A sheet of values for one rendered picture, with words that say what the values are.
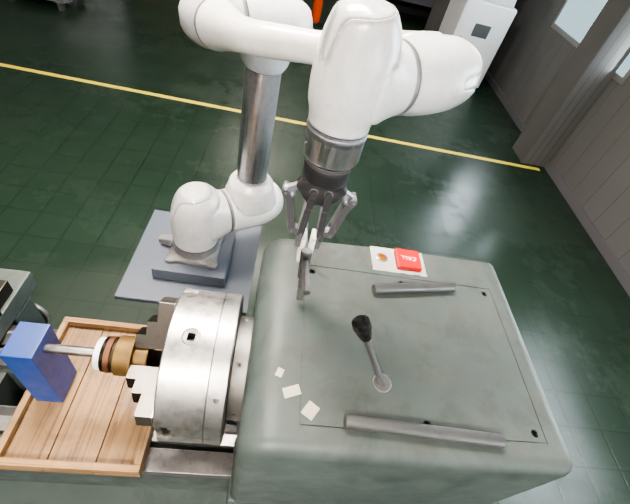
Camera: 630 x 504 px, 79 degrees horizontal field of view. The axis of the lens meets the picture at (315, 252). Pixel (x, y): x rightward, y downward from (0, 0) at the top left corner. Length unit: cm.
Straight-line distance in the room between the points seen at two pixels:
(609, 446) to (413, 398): 214
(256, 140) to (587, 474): 229
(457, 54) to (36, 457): 112
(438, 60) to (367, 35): 14
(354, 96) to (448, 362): 55
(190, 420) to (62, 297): 175
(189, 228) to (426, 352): 83
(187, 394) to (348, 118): 54
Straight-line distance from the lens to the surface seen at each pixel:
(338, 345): 76
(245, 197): 131
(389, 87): 53
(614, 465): 280
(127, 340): 91
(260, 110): 116
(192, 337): 79
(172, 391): 77
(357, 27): 50
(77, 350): 96
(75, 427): 112
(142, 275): 149
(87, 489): 143
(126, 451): 107
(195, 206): 127
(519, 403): 88
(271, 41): 79
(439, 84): 60
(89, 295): 243
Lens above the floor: 190
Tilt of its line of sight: 46 degrees down
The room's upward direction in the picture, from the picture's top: 16 degrees clockwise
